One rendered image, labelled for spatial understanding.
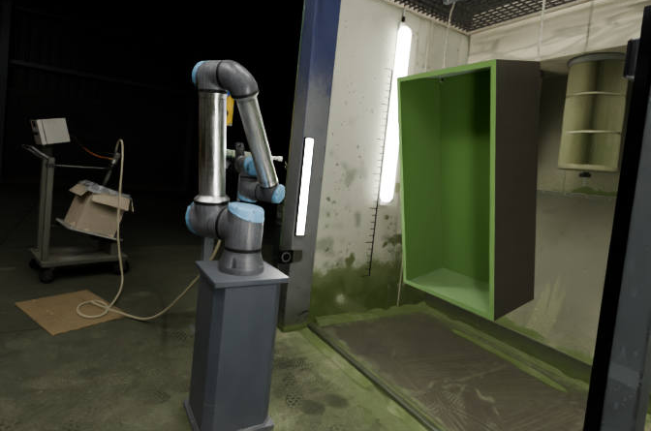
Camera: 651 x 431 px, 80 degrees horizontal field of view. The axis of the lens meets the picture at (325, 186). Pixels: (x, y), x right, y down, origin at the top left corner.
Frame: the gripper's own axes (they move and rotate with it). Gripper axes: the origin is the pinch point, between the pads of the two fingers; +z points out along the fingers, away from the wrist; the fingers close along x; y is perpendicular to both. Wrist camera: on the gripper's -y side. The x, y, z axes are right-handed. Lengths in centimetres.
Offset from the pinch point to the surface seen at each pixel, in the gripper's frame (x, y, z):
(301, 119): 47, -30, 9
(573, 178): 234, -12, -66
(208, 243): -1, 54, 26
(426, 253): 116, 46, -44
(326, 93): 61, -49, 6
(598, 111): 200, -53, -92
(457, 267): 132, 53, -56
